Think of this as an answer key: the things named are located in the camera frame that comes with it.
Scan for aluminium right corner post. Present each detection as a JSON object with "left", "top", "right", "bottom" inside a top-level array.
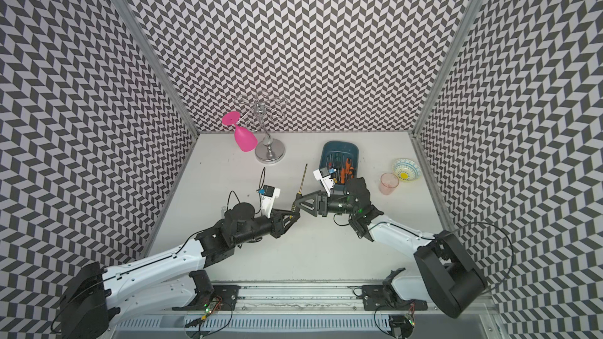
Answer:
[{"left": 411, "top": 0, "right": 485, "bottom": 137}]

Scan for pink plastic wine glass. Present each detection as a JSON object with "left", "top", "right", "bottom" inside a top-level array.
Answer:
[{"left": 221, "top": 111, "right": 258, "bottom": 152}]

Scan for aluminium left corner post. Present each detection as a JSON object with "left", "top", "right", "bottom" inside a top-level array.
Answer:
[{"left": 110, "top": 0, "right": 199, "bottom": 139}]

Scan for pink transparent plastic cup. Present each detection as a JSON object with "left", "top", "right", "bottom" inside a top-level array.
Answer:
[{"left": 378, "top": 173, "right": 400, "bottom": 196}]

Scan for patterned ceramic bowl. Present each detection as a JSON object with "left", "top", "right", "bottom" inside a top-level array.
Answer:
[{"left": 393, "top": 158, "right": 422, "bottom": 182}]

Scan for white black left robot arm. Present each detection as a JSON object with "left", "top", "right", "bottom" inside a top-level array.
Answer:
[{"left": 51, "top": 202, "right": 300, "bottom": 338}]

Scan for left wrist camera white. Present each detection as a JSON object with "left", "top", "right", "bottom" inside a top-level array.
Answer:
[{"left": 258, "top": 185, "right": 281, "bottom": 218}]

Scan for chrome glass holder stand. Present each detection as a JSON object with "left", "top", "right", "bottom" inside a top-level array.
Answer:
[{"left": 236, "top": 94, "right": 286, "bottom": 165}]

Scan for aluminium corner post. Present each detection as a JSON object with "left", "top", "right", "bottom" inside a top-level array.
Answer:
[
  {"left": 110, "top": 0, "right": 199, "bottom": 139},
  {"left": 411, "top": 0, "right": 485, "bottom": 137}
]

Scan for black yellow small screwdriver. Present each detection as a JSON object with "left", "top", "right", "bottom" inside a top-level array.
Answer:
[{"left": 291, "top": 164, "right": 308, "bottom": 213}]

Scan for orange black handle screwdriver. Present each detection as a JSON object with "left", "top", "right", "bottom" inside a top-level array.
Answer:
[{"left": 341, "top": 158, "right": 355, "bottom": 184}]

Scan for teal plastic storage box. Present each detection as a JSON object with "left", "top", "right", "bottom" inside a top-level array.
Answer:
[{"left": 319, "top": 141, "right": 360, "bottom": 185}]

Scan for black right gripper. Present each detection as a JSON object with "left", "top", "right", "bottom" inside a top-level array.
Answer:
[{"left": 294, "top": 190, "right": 357, "bottom": 218}]

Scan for green black handle screwdriver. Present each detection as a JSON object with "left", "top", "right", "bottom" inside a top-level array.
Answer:
[{"left": 332, "top": 152, "right": 341, "bottom": 170}]

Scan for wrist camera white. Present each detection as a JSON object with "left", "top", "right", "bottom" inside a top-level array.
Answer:
[
  {"left": 258, "top": 185, "right": 281, "bottom": 218},
  {"left": 313, "top": 167, "right": 335, "bottom": 197}
]

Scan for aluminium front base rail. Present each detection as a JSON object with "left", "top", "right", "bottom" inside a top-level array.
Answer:
[{"left": 106, "top": 282, "right": 507, "bottom": 338}]

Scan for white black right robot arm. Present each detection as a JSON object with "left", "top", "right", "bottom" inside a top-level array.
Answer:
[{"left": 294, "top": 177, "right": 488, "bottom": 319}]

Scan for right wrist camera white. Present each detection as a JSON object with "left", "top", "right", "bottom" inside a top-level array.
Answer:
[{"left": 313, "top": 167, "right": 335, "bottom": 197}]

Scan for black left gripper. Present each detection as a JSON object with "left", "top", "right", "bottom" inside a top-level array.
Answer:
[{"left": 233, "top": 208, "right": 301, "bottom": 247}]

